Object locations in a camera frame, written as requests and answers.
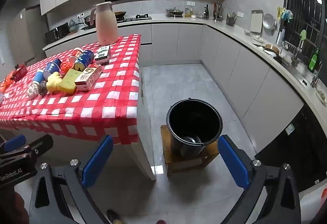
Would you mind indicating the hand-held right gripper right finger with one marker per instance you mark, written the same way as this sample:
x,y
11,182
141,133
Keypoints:
x,y
233,162

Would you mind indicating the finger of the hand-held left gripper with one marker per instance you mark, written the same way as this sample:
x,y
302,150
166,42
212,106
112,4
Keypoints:
x,y
15,142
38,147

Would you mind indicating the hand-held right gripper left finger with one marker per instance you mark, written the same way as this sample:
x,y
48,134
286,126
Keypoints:
x,y
98,157

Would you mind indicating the white wrapper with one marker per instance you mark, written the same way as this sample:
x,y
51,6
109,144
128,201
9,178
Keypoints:
x,y
33,91

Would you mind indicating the black plastic bucket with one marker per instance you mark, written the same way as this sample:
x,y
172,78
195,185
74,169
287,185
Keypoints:
x,y
194,122

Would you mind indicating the steel wool scourer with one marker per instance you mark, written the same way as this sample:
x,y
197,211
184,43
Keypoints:
x,y
43,88

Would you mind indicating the blue patterned paper cup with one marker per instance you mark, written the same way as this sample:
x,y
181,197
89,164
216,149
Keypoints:
x,y
38,77

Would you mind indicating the yellow sponge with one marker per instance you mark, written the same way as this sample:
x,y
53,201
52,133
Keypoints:
x,y
69,81

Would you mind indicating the blue cloth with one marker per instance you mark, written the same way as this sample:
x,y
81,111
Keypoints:
x,y
52,67

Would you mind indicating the red and white patterned carton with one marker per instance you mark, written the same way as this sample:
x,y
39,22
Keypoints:
x,y
88,77

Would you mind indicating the orange-red plastic bag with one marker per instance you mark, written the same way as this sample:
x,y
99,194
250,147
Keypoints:
x,y
66,66

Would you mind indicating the large blue printed cup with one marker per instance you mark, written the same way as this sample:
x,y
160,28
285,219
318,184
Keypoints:
x,y
85,58

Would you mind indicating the red paper cup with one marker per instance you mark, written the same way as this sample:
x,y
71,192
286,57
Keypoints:
x,y
76,52

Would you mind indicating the green and white tea box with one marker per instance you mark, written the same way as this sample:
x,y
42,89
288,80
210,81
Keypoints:
x,y
103,53

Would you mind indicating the wooden stool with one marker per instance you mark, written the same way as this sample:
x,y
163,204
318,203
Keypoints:
x,y
184,162

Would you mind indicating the white kitchen island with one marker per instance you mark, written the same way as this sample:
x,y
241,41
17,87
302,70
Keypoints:
x,y
145,137

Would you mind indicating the red checkered tablecloth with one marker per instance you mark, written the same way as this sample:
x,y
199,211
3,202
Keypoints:
x,y
102,101

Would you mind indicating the person's shoe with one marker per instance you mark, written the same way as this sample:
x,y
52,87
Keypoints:
x,y
115,216

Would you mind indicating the black built-in dishwasher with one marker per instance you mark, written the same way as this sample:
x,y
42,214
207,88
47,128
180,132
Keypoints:
x,y
293,147

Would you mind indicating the red gift box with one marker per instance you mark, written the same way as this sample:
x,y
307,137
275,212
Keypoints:
x,y
20,73

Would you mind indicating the grey kitchen base cabinets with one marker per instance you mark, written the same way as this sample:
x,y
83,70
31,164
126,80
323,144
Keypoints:
x,y
230,65

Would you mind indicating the beige refrigerator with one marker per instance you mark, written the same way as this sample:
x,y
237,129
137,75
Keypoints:
x,y
21,37

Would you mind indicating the steel sink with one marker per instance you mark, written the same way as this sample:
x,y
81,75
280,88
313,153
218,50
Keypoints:
x,y
293,70

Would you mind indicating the black microwave oven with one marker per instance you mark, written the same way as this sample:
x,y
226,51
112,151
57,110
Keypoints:
x,y
56,33

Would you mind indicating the brown pot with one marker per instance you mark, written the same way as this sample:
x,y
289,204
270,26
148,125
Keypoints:
x,y
271,49

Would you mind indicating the metal faucet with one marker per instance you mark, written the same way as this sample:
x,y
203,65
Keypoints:
x,y
296,55

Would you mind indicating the grey-blue vase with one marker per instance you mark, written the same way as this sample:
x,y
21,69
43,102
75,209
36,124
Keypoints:
x,y
73,27

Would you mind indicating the green dish soap bottle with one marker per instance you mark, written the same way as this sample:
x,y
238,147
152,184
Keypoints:
x,y
313,62

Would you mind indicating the pink thermos jug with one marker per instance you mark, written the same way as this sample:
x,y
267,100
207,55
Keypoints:
x,y
106,27

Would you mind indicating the lidded frying pan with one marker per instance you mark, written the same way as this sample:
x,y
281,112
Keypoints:
x,y
89,20

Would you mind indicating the black chopstick holder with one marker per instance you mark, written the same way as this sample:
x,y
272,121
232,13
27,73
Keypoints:
x,y
230,21

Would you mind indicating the white cutting board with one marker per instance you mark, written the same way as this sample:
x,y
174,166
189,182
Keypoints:
x,y
256,22

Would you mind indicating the dark wok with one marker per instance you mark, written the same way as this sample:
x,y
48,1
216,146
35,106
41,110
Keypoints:
x,y
120,14

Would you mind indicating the metal colander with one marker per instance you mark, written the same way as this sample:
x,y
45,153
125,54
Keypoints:
x,y
269,21

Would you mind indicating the green hanging cloth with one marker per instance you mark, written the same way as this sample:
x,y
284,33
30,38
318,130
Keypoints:
x,y
303,34

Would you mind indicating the black gas stove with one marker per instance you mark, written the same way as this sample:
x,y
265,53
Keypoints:
x,y
139,17

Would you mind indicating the metal utensil rack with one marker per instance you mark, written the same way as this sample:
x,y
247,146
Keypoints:
x,y
218,12

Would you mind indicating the dark wine bottle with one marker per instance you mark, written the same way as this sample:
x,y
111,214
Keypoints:
x,y
206,13

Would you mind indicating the yellow oil bottle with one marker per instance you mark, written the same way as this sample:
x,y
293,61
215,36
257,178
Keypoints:
x,y
188,13

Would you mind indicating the hanging yellow and blue gloves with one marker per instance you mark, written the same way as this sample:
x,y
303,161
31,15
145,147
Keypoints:
x,y
286,14

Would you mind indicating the lidded metal pot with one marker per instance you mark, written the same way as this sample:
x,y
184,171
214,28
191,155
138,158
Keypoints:
x,y
174,12

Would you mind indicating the dark window with grille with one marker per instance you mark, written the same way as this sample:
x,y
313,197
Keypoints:
x,y
304,2

